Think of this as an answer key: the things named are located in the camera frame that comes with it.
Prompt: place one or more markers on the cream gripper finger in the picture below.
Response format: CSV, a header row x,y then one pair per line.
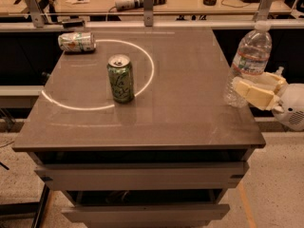
x,y
270,82
247,89

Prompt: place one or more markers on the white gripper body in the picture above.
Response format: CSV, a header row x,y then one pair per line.
x,y
292,106

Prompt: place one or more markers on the clear plastic water bottle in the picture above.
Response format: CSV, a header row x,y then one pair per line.
x,y
250,60

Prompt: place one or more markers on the green upright soda can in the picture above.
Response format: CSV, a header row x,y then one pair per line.
x,y
120,74

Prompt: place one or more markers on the white lying soda can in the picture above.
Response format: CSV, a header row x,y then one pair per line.
x,y
77,42

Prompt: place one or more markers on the right sanitizer pump bottle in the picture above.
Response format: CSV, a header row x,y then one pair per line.
x,y
279,71

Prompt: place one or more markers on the upper cabinet drawer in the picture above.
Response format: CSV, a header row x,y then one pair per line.
x,y
142,176

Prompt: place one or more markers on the cabinet drawer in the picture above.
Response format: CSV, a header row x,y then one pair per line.
x,y
147,216
142,176

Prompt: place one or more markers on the grey drawer cabinet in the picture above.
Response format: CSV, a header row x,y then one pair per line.
x,y
178,114

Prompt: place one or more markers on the lower cabinet drawer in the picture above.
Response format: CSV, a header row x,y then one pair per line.
x,y
147,216

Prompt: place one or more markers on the black metal stand leg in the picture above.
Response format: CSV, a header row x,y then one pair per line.
x,y
26,210

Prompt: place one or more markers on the right metal bracket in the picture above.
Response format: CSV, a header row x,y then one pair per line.
x,y
263,10

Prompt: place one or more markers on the metal bracket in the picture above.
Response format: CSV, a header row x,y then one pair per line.
x,y
35,12
148,13
263,10

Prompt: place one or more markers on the middle metal bracket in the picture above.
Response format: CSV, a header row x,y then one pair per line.
x,y
148,13

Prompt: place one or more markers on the left metal bracket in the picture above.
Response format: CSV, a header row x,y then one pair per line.
x,y
35,12

